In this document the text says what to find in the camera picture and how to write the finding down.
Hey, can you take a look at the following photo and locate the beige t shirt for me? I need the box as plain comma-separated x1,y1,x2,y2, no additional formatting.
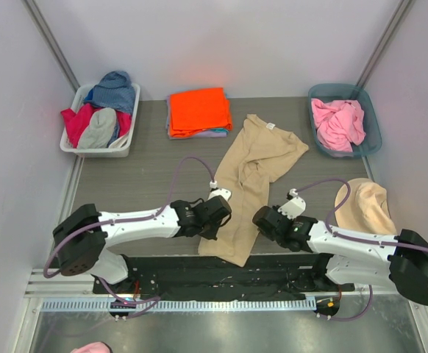
198,114,309,267

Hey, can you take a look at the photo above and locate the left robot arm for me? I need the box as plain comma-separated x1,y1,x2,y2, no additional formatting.
53,188,232,293

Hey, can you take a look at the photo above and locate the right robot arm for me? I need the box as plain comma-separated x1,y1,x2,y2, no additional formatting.
252,206,428,306

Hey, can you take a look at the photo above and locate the beige bucket hat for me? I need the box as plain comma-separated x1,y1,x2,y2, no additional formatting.
335,178,397,235

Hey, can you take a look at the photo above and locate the orange folded t shirt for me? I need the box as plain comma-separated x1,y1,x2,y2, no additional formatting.
169,88,233,137

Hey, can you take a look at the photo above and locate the pink crumpled t shirt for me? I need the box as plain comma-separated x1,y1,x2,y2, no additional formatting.
311,99,366,153

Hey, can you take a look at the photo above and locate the teal plastic basin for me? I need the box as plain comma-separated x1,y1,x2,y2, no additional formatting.
308,83,382,158

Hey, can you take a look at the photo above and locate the grey garment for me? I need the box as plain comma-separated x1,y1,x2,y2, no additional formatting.
77,108,119,149

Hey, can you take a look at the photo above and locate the white laundry basket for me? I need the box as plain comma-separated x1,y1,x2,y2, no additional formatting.
59,83,142,159

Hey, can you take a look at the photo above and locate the blue patterned garment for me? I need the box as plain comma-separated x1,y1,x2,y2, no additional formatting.
84,71,136,114

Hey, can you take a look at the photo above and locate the magenta garment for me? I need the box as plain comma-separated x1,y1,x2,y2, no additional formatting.
61,104,132,149

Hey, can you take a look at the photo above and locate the pink object bottom edge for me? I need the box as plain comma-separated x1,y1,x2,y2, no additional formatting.
71,342,113,353

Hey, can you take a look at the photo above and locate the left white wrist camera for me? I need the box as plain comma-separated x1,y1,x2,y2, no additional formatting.
208,180,232,201

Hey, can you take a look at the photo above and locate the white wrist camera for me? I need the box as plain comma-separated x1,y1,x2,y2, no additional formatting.
208,180,232,201
278,188,306,220

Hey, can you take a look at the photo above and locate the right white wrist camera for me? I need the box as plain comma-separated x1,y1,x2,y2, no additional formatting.
278,188,306,220

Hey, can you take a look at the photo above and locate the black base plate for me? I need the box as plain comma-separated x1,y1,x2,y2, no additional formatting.
110,254,354,302

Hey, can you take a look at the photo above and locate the white slotted cable duct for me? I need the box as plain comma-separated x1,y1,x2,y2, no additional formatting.
40,297,316,315

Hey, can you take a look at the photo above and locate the right aluminium corner post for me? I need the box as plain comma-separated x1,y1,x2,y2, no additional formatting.
356,0,415,88

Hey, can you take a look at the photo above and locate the aluminium corner post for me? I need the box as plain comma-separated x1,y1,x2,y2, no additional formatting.
356,0,415,88
21,0,80,91

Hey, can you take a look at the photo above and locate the aluminium rail frame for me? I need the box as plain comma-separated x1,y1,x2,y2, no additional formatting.
24,265,428,298

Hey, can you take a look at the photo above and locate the left aluminium corner post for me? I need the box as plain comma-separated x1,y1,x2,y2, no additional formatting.
21,0,80,91

